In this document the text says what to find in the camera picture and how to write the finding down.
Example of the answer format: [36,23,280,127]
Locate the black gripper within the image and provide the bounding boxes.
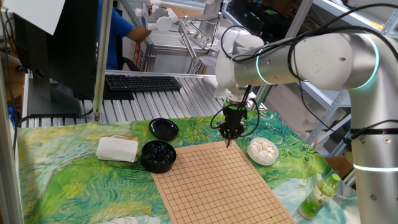
[216,109,248,148]

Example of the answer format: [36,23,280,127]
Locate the bare forearm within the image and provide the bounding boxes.
[127,25,147,44]

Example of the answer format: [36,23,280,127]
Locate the tan go board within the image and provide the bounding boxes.
[151,139,296,224]

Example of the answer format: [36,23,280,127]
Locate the brown board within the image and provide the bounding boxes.
[161,4,205,19]

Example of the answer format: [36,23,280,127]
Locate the white bowl of white stones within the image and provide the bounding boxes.
[247,136,280,167]

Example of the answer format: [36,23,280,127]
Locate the white foam blocks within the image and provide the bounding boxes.
[264,83,330,141]

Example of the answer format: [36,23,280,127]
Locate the black bowl lid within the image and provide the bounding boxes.
[148,118,180,140]

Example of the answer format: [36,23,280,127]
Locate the black bowl of black stones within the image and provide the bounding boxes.
[141,139,177,174]

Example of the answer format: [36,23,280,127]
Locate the aluminium workbench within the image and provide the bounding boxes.
[119,0,218,75]

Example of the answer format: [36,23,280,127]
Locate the grey metal shelf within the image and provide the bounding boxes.
[298,0,398,156]

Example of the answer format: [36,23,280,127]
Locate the black keyboard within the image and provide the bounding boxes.
[104,74,182,92]

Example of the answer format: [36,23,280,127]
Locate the green tea bottle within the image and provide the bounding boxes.
[297,173,341,221]

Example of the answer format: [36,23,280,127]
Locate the cardboard box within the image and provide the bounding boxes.
[323,155,355,181]

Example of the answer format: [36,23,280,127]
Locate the black desk mat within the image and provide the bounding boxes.
[102,81,135,101]

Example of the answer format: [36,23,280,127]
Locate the red white sign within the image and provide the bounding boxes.
[132,39,142,68]

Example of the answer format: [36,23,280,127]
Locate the white haptic control device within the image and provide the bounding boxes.
[135,2,237,99]

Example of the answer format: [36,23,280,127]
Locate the black office chair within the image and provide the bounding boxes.
[111,9,140,72]

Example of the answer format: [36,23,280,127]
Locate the person in blue shirt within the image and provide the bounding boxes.
[96,0,134,71]

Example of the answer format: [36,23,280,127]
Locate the painted landscape tablecloth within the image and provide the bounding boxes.
[17,109,361,224]

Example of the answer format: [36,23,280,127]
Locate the black monitor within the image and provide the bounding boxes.
[12,0,99,116]

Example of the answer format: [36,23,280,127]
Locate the white paper sheet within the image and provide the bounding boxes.
[2,0,66,35]

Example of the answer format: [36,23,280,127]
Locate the aluminium frame post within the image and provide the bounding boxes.
[0,62,24,224]
[254,0,314,108]
[92,0,114,123]

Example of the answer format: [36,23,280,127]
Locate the black power cable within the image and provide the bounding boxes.
[12,107,94,150]

